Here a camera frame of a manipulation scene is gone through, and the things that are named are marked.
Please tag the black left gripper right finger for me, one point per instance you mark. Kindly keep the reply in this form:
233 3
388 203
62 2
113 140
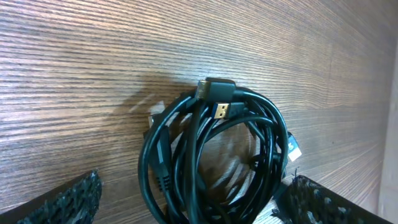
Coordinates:
305 201

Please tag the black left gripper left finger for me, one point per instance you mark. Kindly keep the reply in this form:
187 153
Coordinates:
76 201

